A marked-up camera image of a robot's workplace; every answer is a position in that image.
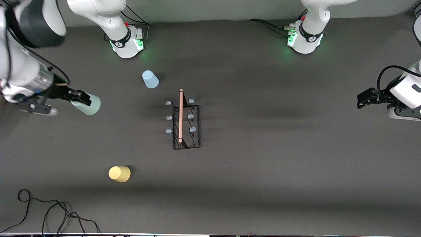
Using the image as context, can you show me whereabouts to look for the black wire cup holder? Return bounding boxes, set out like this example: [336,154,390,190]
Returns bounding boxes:
[165,88,200,150]

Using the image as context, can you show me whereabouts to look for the black arm base cable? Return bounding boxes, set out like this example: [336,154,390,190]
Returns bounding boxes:
[120,3,150,41]
[248,8,296,38]

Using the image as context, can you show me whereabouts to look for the yellow plastic cup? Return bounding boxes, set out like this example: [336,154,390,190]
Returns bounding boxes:
[109,166,131,183]

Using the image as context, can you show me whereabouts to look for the pale green plastic cup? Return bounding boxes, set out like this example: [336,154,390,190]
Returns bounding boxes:
[71,93,101,116]

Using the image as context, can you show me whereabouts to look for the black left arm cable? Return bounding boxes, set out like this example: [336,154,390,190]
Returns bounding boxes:
[377,65,421,96]

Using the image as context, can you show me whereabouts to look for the dark grey table cloth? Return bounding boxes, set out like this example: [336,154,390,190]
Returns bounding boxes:
[0,13,421,236]

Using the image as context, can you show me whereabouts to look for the light blue plastic cup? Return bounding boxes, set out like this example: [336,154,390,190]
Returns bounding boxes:
[142,70,159,89]

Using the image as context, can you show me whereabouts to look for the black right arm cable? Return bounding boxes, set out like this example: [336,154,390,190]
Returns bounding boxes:
[7,30,71,86]

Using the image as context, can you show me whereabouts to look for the thin black loose cable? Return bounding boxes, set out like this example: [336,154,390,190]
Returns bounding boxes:
[0,189,101,237]

